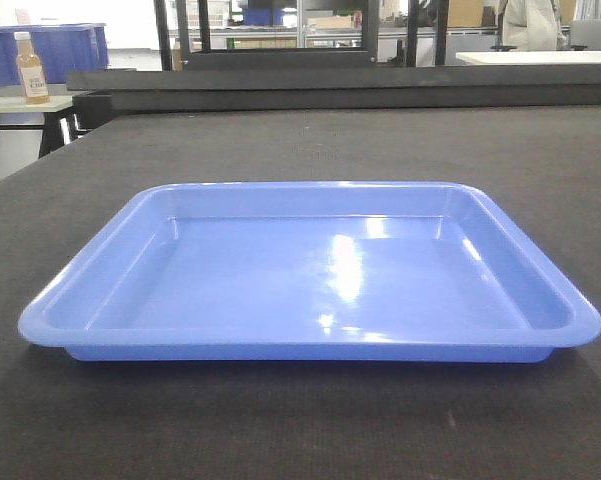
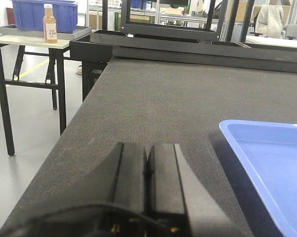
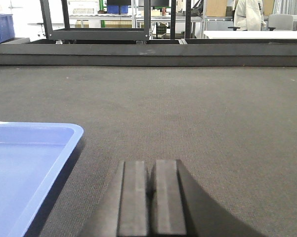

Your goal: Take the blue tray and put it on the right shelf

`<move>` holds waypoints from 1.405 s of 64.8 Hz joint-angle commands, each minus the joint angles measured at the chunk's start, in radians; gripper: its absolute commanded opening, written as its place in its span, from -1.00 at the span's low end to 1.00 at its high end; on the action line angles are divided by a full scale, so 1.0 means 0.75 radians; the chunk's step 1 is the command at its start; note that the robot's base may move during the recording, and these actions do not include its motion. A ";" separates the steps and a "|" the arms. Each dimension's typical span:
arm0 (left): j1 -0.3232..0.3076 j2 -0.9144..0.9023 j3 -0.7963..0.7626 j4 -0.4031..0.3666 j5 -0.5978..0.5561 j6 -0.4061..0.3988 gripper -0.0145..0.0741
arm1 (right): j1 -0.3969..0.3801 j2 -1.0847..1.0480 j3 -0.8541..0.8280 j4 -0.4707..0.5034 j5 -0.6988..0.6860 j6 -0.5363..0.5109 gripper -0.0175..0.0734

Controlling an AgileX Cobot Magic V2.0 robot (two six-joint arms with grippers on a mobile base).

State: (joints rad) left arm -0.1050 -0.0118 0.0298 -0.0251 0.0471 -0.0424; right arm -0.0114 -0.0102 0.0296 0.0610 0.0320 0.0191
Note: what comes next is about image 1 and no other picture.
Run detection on orange juice bottle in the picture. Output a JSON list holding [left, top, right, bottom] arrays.
[[14, 31, 50, 105]]

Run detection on blue bin far background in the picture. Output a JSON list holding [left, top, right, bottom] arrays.
[[242, 8, 284, 26]]

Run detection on black metal rack frame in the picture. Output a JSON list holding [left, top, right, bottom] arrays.
[[152, 1, 449, 71]]

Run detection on light blue plastic tray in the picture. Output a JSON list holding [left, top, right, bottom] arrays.
[[18, 181, 601, 363]]

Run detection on person in beige clothes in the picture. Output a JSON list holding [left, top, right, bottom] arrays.
[[499, 0, 566, 51]]

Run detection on white side table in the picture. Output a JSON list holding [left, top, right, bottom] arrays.
[[0, 84, 78, 179]]

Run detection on white table at right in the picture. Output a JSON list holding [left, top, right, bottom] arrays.
[[456, 50, 601, 65]]

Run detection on blue crate on side table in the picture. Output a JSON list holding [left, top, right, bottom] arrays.
[[0, 23, 109, 87]]

